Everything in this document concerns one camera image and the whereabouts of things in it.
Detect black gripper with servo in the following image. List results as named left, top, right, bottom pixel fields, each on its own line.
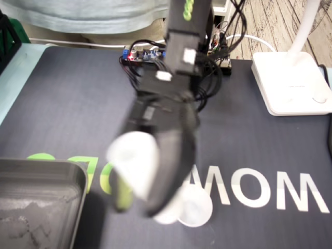
left=123, top=96, right=201, bottom=218

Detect white shelf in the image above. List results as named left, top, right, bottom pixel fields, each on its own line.
left=212, top=0, right=230, bottom=17

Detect white plastic cylinder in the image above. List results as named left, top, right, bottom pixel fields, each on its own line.
left=105, top=131, right=160, bottom=202

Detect green box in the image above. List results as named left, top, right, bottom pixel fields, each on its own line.
left=7, top=18, right=30, bottom=44

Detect thin black board wires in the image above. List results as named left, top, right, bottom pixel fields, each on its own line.
left=119, top=38, right=161, bottom=90

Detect controller board with coloured wires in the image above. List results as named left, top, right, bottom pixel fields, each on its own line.
left=206, top=22, right=232, bottom=76

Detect white round base cup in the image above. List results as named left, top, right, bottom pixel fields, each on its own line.
left=153, top=188, right=214, bottom=228

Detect white lamp base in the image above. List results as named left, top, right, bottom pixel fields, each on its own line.
left=251, top=0, right=332, bottom=117

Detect black plastic tray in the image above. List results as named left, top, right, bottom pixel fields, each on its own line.
left=0, top=157, right=88, bottom=249

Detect narrow black gripper finger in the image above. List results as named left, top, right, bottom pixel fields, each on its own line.
left=112, top=167, right=135, bottom=212

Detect black frame stand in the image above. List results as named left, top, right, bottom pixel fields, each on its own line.
left=0, top=9, right=22, bottom=75

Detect white cable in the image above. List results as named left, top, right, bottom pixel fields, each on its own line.
left=28, top=34, right=276, bottom=52

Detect person in light blue shirt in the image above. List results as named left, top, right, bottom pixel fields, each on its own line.
left=0, top=0, right=171, bottom=49

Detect blue circuit board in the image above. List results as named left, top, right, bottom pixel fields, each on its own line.
left=121, top=45, right=167, bottom=68

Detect dark grey WOWROBO mat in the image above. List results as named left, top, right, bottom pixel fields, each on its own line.
left=0, top=46, right=332, bottom=249

